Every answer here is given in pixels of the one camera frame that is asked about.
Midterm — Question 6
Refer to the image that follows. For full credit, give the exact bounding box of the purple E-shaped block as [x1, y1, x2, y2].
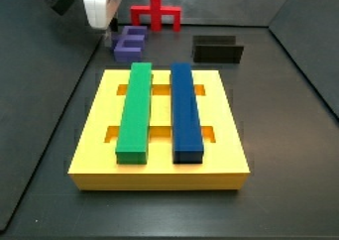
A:
[111, 26, 147, 62]

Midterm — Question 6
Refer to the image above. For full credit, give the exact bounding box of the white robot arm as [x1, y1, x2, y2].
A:
[47, 0, 122, 30]

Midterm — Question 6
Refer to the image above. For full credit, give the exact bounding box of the black angled fixture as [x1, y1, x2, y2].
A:
[193, 36, 245, 63]

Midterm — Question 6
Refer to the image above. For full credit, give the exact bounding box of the yellow slotted board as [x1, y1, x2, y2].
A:
[69, 69, 251, 190]

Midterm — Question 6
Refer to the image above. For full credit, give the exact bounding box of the red E-shaped block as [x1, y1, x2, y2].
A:
[130, 0, 182, 32]

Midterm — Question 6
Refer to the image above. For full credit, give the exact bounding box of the blue long bar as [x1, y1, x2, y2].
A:
[171, 63, 205, 164]

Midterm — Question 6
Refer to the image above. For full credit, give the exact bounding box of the green long bar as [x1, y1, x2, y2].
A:
[115, 62, 153, 165]

